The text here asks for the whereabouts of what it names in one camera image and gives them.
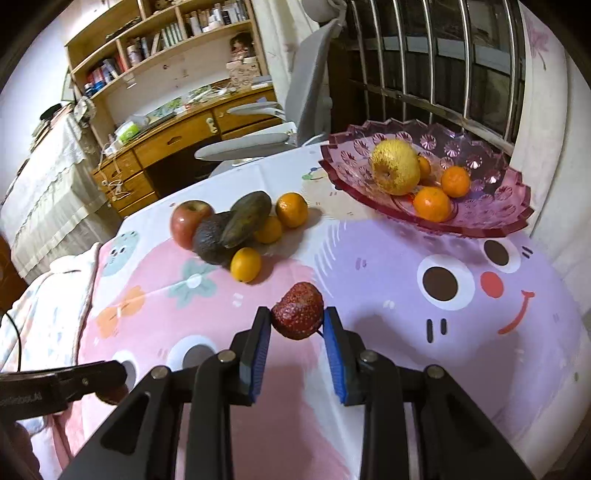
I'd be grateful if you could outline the yellow pear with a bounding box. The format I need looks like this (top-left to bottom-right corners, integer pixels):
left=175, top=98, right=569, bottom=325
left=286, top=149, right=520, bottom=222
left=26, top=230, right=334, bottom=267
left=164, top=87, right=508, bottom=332
left=370, top=139, right=421, bottom=196

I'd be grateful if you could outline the dark red jujube fruit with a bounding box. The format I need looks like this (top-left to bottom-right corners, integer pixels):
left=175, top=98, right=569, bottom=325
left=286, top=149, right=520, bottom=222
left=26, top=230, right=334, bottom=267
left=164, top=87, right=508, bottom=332
left=95, top=384, right=129, bottom=405

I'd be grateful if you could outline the wooden desk with drawers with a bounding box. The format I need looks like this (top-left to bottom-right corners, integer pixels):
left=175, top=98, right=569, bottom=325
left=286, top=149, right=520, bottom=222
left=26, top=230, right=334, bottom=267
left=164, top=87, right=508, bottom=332
left=93, top=85, right=280, bottom=217

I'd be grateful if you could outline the small yellow kumquat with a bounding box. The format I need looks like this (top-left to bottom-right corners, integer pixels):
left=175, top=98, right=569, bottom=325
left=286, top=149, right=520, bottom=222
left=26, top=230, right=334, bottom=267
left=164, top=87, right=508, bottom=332
left=230, top=247, right=262, bottom=283
left=418, top=155, right=432, bottom=180

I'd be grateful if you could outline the dark green cucumber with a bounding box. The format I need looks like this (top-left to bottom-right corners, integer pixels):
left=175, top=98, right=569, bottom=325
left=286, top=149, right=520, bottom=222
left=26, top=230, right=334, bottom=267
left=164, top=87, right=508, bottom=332
left=221, top=191, right=273, bottom=248

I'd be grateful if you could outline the white floral curtain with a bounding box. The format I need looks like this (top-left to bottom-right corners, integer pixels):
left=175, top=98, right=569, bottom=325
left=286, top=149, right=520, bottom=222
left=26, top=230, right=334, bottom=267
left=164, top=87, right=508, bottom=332
left=511, top=3, right=590, bottom=311

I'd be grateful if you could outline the black cable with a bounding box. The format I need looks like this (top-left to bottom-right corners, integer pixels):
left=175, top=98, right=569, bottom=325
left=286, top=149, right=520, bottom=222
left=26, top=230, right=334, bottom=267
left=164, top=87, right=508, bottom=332
left=0, top=312, right=23, bottom=372

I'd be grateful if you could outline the white lace covered cabinet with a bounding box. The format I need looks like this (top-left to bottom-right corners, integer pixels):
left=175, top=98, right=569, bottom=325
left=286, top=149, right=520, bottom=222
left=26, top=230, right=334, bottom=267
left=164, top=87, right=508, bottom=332
left=1, top=108, right=122, bottom=283

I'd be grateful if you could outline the person's left hand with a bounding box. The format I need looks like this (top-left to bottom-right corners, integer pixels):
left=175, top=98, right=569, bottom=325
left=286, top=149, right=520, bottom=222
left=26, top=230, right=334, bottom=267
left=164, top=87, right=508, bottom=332
left=0, top=423, right=42, bottom=480

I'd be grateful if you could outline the grey office chair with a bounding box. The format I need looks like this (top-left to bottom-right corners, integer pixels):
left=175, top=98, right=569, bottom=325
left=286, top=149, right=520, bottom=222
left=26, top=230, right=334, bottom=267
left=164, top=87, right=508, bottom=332
left=194, top=1, right=346, bottom=173

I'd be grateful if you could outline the wooden bookshelf with books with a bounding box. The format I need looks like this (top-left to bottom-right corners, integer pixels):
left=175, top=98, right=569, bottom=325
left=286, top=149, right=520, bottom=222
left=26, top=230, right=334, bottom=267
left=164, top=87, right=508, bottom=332
left=65, top=1, right=269, bottom=144

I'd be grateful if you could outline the metal window grille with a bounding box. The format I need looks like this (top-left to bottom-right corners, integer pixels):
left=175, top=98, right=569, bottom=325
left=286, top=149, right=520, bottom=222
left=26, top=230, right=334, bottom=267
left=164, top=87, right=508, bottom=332
left=329, top=0, right=525, bottom=154

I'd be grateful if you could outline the dark avocado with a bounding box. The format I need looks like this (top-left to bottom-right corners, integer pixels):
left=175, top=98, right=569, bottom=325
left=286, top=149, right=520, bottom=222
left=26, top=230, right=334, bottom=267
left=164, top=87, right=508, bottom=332
left=192, top=211, right=236, bottom=266

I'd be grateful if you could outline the small orange tangerine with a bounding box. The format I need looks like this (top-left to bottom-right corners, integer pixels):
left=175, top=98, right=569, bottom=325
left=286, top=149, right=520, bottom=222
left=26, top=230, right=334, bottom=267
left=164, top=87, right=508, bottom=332
left=276, top=192, right=308, bottom=229

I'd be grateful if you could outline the wooden door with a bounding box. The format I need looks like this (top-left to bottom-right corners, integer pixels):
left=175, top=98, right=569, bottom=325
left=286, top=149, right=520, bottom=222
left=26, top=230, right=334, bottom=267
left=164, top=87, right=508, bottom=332
left=0, top=237, right=28, bottom=312

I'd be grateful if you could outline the red apple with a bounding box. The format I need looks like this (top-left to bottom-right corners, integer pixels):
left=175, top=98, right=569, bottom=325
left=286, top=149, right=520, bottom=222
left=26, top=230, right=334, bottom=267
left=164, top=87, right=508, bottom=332
left=169, top=200, right=214, bottom=250

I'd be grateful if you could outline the pink plastic fruit tray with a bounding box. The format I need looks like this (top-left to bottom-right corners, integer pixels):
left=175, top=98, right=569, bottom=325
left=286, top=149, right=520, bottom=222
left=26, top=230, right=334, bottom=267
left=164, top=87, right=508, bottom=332
left=320, top=119, right=534, bottom=238

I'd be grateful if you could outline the small red hawthorn fruit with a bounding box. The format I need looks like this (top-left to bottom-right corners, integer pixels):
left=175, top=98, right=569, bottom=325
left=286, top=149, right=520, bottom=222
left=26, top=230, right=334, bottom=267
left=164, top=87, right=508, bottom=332
left=271, top=282, right=325, bottom=340

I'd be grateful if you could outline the large orange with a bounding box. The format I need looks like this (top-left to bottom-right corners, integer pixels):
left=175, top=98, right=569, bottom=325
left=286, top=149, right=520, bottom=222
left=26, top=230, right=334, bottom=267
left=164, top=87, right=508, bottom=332
left=413, top=186, right=453, bottom=223

